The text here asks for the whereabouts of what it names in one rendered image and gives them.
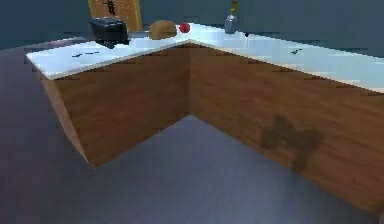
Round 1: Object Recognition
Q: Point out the black toaster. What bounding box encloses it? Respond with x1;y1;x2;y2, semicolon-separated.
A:
90;17;131;50

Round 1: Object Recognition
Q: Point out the brown wooden kitchen counter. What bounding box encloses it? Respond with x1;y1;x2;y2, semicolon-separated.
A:
25;22;384;214

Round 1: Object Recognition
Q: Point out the brown bread loaf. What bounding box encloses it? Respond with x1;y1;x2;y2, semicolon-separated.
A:
148;19;178;41

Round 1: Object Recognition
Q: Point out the grey soap bottle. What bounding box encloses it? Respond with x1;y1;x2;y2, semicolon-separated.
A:
224;0;239;35

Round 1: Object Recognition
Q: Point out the brown wooden door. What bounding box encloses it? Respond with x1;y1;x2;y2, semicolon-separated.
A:
87;0;144;33

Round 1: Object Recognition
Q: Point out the black door handle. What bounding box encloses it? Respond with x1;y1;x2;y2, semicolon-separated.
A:
103;0;117;17

